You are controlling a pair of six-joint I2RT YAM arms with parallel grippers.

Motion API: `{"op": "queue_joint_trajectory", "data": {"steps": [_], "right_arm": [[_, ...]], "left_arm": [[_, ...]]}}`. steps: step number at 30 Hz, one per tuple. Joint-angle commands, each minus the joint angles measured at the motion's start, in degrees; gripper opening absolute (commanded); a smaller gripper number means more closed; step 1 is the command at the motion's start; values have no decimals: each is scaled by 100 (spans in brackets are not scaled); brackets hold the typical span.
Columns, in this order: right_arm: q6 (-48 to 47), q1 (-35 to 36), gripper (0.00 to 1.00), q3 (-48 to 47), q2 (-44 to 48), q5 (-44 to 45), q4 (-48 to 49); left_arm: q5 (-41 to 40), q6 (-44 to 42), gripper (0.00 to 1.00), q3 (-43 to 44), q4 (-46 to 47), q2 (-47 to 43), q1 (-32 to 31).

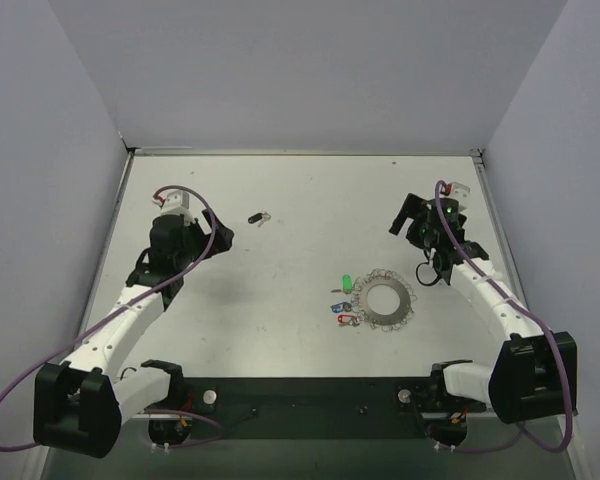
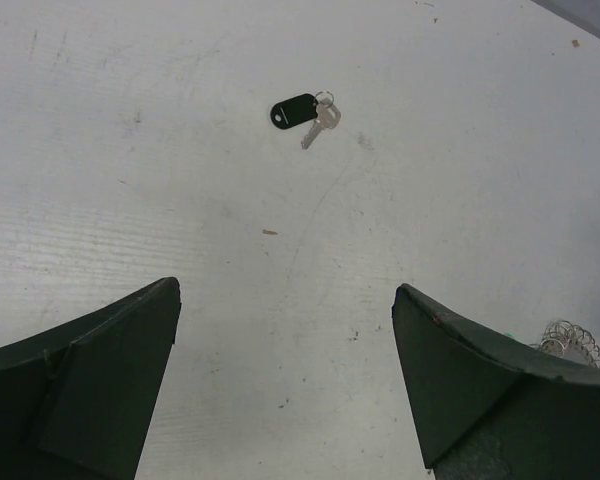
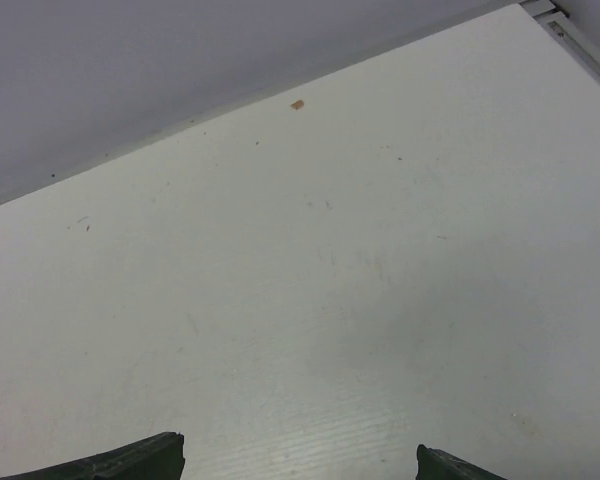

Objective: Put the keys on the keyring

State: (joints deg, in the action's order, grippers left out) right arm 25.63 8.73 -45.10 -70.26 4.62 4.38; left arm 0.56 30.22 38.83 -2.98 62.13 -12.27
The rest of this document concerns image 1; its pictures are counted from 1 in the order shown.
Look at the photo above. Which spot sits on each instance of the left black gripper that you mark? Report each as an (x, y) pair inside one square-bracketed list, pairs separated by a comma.
[(200, 239)]

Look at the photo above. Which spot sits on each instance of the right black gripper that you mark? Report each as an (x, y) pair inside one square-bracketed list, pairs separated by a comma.
[(415, 223)]

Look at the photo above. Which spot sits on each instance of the metal disc with keyrings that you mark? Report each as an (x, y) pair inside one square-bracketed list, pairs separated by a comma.
[(382, 299)]

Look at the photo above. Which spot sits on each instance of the blue tag key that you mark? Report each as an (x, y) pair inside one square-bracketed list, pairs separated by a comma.
[(341, 307)]

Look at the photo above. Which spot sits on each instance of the red tag key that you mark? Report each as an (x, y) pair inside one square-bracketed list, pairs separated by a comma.
[(348, 320)]

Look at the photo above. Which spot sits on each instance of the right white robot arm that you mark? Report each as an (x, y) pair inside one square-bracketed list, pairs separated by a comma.
[(535, 373)]

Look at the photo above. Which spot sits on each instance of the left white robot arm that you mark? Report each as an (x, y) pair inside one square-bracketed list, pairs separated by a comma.
[(79, 404)]

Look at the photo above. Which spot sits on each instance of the black tag key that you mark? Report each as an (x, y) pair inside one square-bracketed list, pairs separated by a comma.
[(259, 219)]

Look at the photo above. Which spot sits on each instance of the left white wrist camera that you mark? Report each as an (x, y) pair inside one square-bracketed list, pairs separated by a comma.
[(173, 203)]

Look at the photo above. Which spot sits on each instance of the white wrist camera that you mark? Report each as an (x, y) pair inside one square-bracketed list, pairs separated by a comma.
[(173, 203), (457, 191)]

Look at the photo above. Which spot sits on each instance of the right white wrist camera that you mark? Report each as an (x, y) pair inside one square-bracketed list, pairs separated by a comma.
[(457, 191)]

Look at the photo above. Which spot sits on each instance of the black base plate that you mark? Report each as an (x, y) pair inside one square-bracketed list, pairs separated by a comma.
[(348, 408)]

